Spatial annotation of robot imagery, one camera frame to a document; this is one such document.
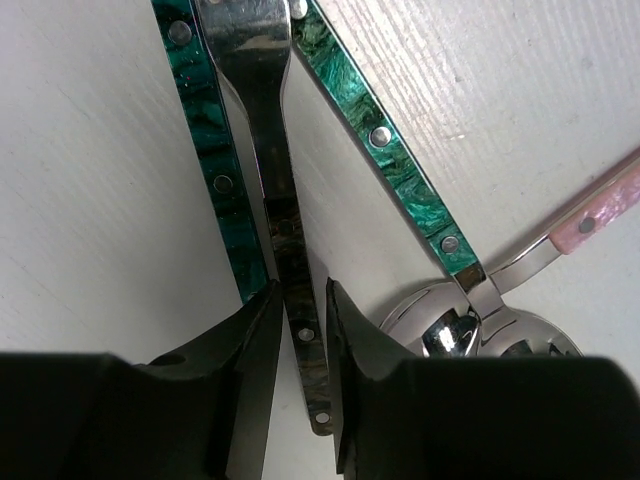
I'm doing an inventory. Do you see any pink handled spoon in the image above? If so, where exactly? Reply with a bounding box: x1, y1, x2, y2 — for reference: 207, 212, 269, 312
380, 151, 639, 358

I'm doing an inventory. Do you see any green handled fork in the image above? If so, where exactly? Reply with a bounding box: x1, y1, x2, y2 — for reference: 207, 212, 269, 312
151, 0, 269, 302

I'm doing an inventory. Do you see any green handled spoon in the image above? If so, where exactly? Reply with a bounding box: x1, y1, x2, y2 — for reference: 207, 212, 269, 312
292, 1, 580, 358

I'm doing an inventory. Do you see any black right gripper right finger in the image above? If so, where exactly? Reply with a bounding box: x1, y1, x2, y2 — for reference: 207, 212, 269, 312
326, 280, 639, 479

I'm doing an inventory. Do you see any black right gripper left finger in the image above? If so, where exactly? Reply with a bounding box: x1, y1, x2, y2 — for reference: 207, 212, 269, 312
1, 282, 283, 479

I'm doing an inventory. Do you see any dark brown handled fork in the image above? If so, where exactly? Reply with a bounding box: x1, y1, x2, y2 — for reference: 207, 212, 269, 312
195, 1, 333, 436

